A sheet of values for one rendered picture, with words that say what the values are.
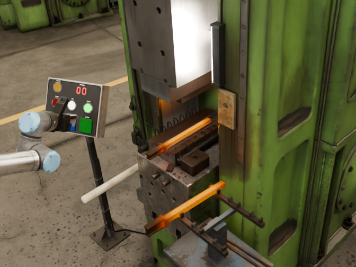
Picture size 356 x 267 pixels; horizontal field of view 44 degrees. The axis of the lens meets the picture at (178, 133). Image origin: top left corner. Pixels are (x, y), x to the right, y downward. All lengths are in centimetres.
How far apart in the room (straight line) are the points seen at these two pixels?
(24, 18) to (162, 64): 507
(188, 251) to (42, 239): 145
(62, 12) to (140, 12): 502
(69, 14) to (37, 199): 387
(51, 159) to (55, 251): 134
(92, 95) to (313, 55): 111
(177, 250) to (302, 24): 112
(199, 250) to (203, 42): 92
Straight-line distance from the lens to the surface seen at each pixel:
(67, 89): 243
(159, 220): 179
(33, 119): 196
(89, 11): 697
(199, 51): 190
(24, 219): 345
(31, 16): 684
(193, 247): 207
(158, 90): 197
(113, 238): 310
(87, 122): 236
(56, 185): 365
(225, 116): 190
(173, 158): 212
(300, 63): 200
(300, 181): 240
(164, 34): 180
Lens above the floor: 226
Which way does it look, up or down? 34 degrees down
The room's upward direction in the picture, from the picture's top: 4 degrees counter-clockwise
